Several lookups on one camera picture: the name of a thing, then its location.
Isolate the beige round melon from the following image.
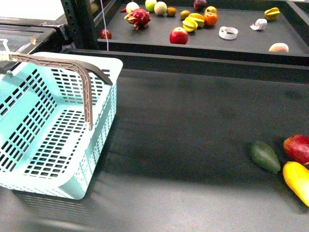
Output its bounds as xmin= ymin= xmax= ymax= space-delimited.
xmin=154 ymin=1 xmax=167 ymax=16

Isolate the yellow mango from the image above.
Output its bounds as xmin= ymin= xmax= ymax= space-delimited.
xmin=282 ymin=161 xmax=309 ymax=207

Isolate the white hanging cable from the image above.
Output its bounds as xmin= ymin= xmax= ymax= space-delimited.
xmin=99 ymin=0 xmax=110 ymax=51

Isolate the brown basket handle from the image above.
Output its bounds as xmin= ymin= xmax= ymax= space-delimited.
xmin=0 ymin=51 xmax=113 ymax=130

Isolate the white round fruit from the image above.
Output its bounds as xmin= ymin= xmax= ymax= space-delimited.
xmin=126 ymin=1 xmax=140 ymax=14

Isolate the brown kiwi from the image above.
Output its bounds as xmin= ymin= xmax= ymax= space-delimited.
xmin=167 ymin=7 xmax=177 ymax=17

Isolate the light blue plastic basket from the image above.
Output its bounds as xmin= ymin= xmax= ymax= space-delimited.
xmin=0 ymin=52 xmax=123 ymax=200

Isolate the small dark red plum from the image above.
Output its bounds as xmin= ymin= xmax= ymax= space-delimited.
xmin=100 ymin=29 xmax=112 ymax=40

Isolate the red mango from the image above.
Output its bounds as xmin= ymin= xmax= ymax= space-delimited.
xmin=283 ymin=134 xmax=309 ymax=165

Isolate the crumpled white foam net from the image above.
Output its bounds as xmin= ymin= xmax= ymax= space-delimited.
xmin=250 ymin=18 xmax=267 ymax=30

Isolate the green-brown small fruit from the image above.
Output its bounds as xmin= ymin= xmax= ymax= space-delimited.
xmin=180 ymin=10 xmax=191 ymax=20

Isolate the black metal shelf post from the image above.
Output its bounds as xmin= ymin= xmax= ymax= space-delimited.
xmin=61 ymin=0 xmax=99 ymax=50

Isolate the dark purple fruit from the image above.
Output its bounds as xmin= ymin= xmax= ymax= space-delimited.
xmin=193 ymin=0 xmax=208 ymax=11

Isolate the green apple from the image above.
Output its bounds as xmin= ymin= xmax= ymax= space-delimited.
xmin=145 ymin=0 xmax=157 ymax=12

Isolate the green avocado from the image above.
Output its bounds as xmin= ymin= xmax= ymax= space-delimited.
xmin=249 ymin=141 xmax=281 ymax=173

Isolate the yellow star fruit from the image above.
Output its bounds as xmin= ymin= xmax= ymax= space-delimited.
xmin=188 ymin=13 xmax=204 ymax=28
xmin=183 ymin=17 xmax=198 ymax=33
xmin=264 ymin=7 xmax=281 ymax=21

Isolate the pink dragon fruit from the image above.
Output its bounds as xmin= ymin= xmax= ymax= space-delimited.
xmin=124 ymin=8 xmax=151 ymax=30

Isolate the pale peach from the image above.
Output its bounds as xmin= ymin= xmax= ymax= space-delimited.
xmin=269 ymin=43 xmax=289 ymax=53

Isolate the black display tray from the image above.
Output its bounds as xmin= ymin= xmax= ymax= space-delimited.
xmin=98 ymin=0 xmax=309 ymax=66

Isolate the red-yellow small apple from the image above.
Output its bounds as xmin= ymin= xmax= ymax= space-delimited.
xmin=205 ymin=6 xmax=218 ymax=14

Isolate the orange persimmon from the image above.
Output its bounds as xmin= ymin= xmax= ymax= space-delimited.
xmin=203 ymin=12 xmax=218 ymax=27

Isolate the yellow star fruit front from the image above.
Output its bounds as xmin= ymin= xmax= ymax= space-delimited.
xmin=183 ymin=17 xmax=198 ymax=33

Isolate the red apple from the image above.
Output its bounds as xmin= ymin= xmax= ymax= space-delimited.
xmin=169 ymin=27 xmax=188 ymax=44

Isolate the yellow star fruit far right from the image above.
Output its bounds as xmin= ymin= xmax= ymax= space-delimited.
xmin=264 ymin=7 xmax=281 ymax=21

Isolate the white foam net ring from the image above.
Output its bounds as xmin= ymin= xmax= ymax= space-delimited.
xmin=219 ymin=26 xmax=239 ymax=41

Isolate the yellow star fruit middle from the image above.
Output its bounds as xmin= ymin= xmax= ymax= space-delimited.
xmin=188 ymin=13 xmax=204 ymax=28

